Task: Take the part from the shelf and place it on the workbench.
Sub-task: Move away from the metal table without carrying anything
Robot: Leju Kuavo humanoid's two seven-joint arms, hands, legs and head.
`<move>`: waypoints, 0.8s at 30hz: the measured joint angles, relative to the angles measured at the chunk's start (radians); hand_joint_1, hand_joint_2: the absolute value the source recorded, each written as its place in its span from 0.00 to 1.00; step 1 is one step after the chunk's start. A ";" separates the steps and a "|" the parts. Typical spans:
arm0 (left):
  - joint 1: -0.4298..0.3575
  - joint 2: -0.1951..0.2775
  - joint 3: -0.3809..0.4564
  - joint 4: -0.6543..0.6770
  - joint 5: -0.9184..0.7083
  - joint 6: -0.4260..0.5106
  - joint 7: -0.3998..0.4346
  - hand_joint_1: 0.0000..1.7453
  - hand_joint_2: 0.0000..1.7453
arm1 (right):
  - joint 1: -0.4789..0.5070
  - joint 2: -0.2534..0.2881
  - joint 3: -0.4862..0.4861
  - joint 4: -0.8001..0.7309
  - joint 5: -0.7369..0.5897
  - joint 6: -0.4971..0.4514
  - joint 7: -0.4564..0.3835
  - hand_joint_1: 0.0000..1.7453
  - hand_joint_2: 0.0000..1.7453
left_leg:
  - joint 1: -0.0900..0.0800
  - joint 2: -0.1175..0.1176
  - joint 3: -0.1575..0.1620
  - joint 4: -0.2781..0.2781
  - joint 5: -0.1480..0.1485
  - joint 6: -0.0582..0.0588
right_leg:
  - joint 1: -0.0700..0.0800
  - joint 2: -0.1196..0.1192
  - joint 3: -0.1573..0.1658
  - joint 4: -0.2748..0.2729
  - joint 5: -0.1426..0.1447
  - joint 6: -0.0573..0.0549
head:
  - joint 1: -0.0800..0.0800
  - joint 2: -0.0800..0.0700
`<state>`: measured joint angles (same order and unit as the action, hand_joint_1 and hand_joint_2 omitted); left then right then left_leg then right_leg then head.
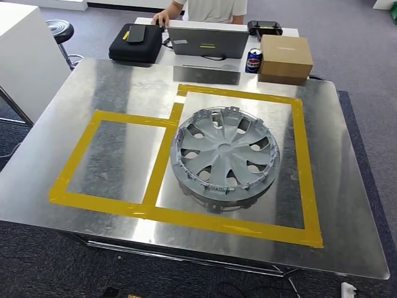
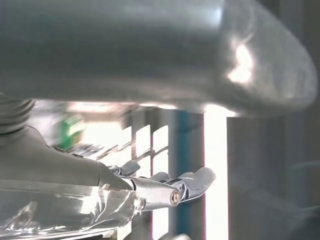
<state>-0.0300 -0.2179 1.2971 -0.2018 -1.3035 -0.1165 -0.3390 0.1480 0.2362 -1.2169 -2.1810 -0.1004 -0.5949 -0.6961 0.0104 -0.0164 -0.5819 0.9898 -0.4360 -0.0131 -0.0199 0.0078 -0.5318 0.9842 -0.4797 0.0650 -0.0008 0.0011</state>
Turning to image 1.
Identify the person's right hand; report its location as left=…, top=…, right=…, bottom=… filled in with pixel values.
left=151, top=9, right=171, bottom=29

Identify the white furniture block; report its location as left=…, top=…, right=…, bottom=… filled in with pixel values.
left=373, top=0, right=397, bottom=11

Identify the black handheld controller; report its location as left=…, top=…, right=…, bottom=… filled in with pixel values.
left=247, top=20, right=284, bottom=42

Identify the person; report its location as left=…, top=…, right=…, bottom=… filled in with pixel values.
left=151, top=0, right=248, bottom=29

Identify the white desk with metal legs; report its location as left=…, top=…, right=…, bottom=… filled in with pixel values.
left=0, top=2, right=72, bottom=127

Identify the brown cardboard box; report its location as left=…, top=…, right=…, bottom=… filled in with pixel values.
left=257, top=34, right=314, bottom=86

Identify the silver wheel hubcap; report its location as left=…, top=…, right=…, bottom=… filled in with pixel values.
left=170, top=106, right=282, bottom=209

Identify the steel workbench table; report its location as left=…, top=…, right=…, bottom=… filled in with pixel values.
left=0, top=57, right=391, bottom=281

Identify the black zip case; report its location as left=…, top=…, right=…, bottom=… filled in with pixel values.
left=108, top=22, right=164, bottom=65

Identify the black phone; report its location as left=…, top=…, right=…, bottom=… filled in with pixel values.
left=126, top=24, right=146, bottom=45

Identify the small yellow tape frame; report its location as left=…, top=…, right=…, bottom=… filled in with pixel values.
left=48, top=102, right=184, bottom=217

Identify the white power strip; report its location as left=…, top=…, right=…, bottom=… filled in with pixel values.
left=340, top=281, right=358, bottom=298

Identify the grey laptop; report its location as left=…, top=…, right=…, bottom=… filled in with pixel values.
left=167, top=25, right=250, bottom=60

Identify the large yellow tape frame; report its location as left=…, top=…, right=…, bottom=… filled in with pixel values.
left=155, top=83, right=324, bottom=249

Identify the black round stool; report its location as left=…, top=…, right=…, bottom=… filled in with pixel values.
left=45, top=19, right=85, bottom=71

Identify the blue soda can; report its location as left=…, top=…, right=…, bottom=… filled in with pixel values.
left=245, top=47, right=263, bottom=75

